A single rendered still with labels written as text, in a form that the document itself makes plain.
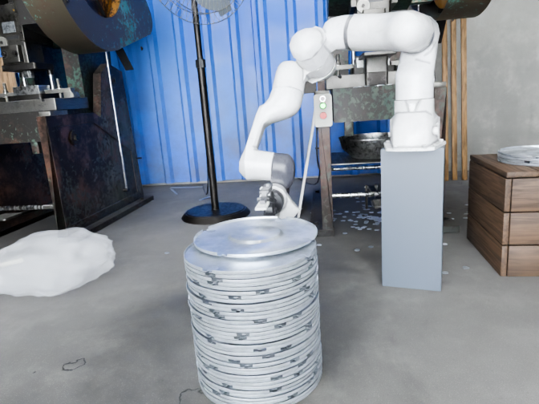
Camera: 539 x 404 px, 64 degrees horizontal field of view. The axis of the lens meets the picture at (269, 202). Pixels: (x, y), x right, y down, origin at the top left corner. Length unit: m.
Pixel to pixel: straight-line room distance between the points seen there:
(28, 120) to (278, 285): 1.83
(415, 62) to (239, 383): 1.02
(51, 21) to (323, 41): 1.31
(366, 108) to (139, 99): 2.11
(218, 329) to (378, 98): 1.35
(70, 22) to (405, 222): 1.68
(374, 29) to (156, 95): 2.37
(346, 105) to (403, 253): 0.79
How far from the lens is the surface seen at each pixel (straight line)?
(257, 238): 0.98
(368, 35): 1.43
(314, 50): 1.44
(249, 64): 3.37
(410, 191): 1.38
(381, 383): 1.06
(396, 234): 1.42
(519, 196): 1.56
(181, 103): 3.48
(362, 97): 1.97
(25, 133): 2.46
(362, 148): 2.08
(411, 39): 1.33
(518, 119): 3.64
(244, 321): 0.87
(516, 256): 1.62
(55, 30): 2.35
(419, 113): 1.37
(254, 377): 0.93
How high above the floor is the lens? 0.62
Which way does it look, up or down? 13 degrees down
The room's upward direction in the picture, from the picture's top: 4 degrees counter-clockwise
